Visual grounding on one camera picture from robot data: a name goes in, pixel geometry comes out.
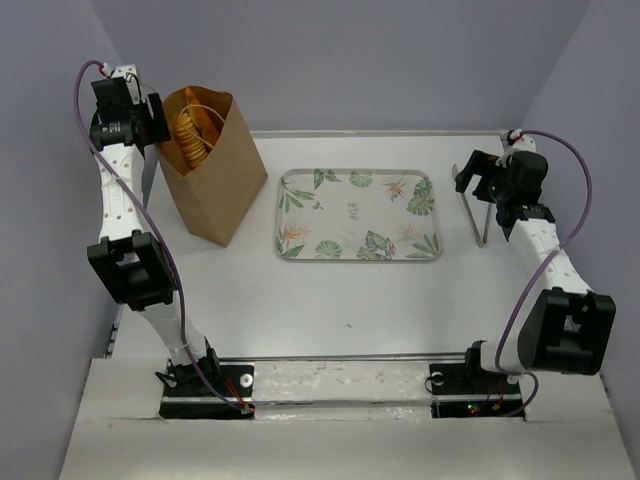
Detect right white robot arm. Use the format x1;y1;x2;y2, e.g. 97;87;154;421
453;129;616;392

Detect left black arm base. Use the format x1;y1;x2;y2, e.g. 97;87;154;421
155;362;255;420

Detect metal kitchen tongs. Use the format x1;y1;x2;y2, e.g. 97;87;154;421
456;192;493;249

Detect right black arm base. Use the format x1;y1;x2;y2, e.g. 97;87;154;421
424;363;525;419

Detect brown paper bag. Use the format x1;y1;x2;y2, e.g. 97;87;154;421
156;86;268;247

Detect fake ridged spiral bread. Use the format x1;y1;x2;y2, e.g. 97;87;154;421
175;112;209;170

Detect white foreground cover board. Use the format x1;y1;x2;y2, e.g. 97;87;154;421
61;359;634;479

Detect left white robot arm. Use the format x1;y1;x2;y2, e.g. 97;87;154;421
81;62;222;395

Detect floral leaf pattern tray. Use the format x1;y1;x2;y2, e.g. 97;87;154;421
275;168;443;262

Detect fake baguette bread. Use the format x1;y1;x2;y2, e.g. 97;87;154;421
184;87;220;149

